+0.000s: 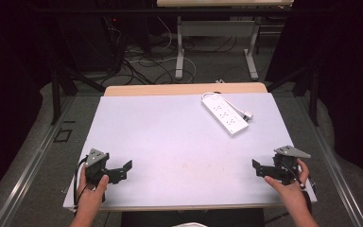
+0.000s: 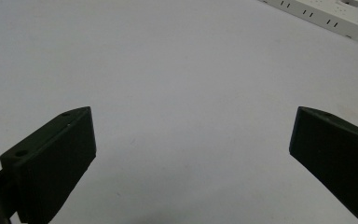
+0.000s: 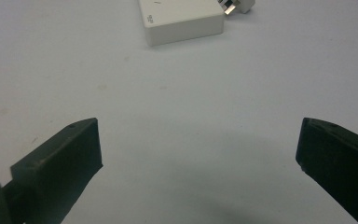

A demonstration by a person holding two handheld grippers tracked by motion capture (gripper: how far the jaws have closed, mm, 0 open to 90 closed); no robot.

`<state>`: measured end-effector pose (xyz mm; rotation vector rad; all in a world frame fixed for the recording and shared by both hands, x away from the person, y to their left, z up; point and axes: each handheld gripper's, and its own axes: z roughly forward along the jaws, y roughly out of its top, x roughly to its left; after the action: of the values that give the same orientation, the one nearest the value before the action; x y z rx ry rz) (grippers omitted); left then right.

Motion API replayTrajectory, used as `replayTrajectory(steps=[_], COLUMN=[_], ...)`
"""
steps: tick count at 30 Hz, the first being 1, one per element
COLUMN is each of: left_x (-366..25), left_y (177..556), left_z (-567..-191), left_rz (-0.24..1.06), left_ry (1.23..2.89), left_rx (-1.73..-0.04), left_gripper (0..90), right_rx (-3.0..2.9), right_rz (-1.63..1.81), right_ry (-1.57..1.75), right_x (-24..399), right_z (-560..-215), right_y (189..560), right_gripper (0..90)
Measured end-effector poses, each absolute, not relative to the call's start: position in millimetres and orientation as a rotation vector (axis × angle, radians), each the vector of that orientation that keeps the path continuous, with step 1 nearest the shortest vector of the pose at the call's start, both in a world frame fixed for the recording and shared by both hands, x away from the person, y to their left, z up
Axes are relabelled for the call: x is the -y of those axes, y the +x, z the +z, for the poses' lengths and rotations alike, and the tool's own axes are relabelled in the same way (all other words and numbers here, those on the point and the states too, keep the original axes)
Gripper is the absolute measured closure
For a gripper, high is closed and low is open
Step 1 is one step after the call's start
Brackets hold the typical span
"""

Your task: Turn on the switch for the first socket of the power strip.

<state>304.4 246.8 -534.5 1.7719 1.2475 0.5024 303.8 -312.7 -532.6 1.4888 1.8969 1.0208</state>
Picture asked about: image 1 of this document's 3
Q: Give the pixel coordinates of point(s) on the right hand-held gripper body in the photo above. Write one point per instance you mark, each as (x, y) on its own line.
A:
(286, 164)

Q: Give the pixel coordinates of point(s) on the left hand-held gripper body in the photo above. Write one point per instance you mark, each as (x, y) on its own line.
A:
(95, 160)

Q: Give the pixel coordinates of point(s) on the person's right hand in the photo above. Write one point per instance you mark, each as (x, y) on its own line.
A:
(291, 192)

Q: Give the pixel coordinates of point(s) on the person's left hand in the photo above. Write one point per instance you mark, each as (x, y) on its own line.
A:
(89, 197)

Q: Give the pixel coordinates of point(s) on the white table mat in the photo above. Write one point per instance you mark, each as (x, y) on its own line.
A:
(176, 151)

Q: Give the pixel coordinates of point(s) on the white power strip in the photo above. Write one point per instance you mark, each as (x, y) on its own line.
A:
(225, 115)

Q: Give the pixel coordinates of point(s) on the black metal stand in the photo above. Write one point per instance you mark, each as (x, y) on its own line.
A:
(58, 91)
(308, 91)

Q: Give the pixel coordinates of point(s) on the person's white clothing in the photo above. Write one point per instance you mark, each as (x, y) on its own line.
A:
(189, 224)

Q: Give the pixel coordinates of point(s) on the desk with white metal legs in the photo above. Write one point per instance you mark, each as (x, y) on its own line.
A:
(217, 28)

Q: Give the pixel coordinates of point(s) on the aluminium floor rail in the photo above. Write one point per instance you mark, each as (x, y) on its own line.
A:
(331, 164)
(28, 170)

